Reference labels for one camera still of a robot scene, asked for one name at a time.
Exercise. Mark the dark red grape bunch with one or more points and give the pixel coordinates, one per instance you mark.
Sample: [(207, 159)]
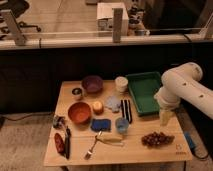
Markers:
[(157, 139)]

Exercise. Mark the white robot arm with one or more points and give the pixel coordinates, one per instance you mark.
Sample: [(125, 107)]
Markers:
[(179, 83)]

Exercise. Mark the cream handled tool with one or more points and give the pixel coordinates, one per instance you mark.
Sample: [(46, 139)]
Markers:
[(111, 139)]

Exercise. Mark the green plastic tray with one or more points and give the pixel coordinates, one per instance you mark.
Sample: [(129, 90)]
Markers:
[(143, 87)]

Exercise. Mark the black marker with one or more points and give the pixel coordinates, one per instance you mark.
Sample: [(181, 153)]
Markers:
[(67, 143)]

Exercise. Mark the red oblong object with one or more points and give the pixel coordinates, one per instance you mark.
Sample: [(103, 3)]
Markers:
[(59, 143)]

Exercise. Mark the black striped item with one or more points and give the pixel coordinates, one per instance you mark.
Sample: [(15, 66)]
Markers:
[(126, 110)]

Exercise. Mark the small dark metal cup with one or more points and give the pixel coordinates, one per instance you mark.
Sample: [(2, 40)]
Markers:
[(77, 93)]

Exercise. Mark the purple bowl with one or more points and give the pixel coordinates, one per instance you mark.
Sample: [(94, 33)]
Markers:
[(92, 84)]

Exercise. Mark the blue small cup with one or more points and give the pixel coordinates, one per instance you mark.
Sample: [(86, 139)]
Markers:
[(121, 125)]

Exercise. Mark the white cup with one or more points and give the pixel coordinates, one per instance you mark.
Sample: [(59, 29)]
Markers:
[(121, 84)]

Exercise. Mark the office chair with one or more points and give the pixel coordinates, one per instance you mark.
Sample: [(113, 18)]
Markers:
[(18, 7)]

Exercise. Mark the metal fork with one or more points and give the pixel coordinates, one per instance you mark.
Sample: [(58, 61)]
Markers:
[(91, 149)]

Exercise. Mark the red orange bowl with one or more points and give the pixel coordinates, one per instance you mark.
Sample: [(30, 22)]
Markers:
[(79, 113)]

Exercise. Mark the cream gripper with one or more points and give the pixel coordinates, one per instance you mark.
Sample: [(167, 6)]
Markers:
[(165, 116)]

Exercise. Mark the light blue crumpled cloth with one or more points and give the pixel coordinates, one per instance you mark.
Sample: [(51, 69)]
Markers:
[(113, 103)]

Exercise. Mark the blue sponge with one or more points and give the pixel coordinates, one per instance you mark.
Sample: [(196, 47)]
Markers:
[(101, 125)]

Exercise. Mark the white cardboard box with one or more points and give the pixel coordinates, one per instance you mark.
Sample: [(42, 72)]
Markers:
[(105, 16)]

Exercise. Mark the blue object beside table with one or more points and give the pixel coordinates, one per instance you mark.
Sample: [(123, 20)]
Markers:
[(189, 140)]

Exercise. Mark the grey metal post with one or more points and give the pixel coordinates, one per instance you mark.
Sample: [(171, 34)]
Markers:
[(117, 24), (13, 27)]

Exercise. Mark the small grey toy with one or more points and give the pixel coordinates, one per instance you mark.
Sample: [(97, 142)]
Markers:
[(58, 122)]

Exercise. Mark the grey metal post left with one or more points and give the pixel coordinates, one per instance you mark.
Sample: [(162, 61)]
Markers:
[(13, 27)]

